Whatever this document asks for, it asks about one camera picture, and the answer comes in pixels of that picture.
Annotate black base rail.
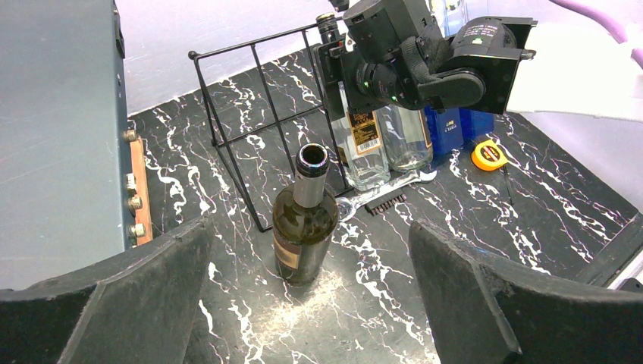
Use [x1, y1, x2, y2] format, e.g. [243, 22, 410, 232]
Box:
[572, 212, 642, 288]

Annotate dark green wine bottle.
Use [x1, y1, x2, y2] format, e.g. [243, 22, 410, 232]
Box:
[272, 143, 338, 286]

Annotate wooden board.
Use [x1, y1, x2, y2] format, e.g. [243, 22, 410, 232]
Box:
[130, 138, 153, 246]

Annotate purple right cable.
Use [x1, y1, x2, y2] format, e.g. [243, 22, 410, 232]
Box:
[550, 0, 643, 69]

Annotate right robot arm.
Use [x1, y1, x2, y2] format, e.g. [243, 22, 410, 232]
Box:
[315, 1, 642, 122]

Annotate black bit holder strip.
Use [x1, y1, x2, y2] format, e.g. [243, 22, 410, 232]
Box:
[364, 192, 406, 216]

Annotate dark grey metal box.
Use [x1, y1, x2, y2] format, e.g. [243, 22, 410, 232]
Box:
[1, 1, 134, 290]

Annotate blue square water bottle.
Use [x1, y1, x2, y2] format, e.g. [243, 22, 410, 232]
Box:
[425, 106, 464, 155]

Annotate clear glass bottle green rim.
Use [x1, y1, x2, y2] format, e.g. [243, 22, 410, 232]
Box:
[374, 0, 434, 173]

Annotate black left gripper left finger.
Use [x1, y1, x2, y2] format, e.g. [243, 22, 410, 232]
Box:
[1, 216, 215, 363]

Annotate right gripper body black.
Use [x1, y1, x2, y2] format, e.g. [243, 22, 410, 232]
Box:
[313, 1, 447, 121]

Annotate yellow tape measure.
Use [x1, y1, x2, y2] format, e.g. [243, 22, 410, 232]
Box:
[471, 140, 509, 171]

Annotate clear square liquor bottle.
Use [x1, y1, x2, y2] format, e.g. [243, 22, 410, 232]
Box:
[313, 13, 391, 191]

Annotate silver open-end wrench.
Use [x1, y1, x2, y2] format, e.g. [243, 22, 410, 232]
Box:
[336, 170, 438, 222]

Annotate black wire wine rack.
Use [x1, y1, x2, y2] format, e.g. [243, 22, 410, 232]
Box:
[187, 24, 352, 233]

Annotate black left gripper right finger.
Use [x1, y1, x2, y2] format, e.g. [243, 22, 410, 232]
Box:
[409, 220, 642, 363]

